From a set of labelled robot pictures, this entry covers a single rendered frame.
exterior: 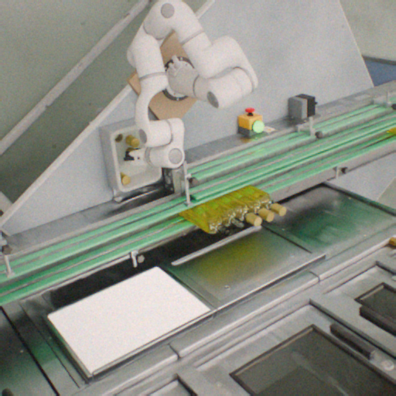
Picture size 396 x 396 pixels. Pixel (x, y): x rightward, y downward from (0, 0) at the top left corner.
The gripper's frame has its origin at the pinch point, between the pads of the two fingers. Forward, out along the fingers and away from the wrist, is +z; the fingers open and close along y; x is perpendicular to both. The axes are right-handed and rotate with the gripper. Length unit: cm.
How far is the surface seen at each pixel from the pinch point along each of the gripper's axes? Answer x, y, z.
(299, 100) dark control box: 3, 78, -2
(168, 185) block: -14.3, 10.1, -0.7
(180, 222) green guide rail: -27.9, 9.3, -4.7
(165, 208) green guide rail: -20.6, 3.8, -5.9
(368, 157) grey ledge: -33, 117, 1
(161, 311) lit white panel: -44, -18, -30
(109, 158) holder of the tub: 0.8, -9.2, 0.8
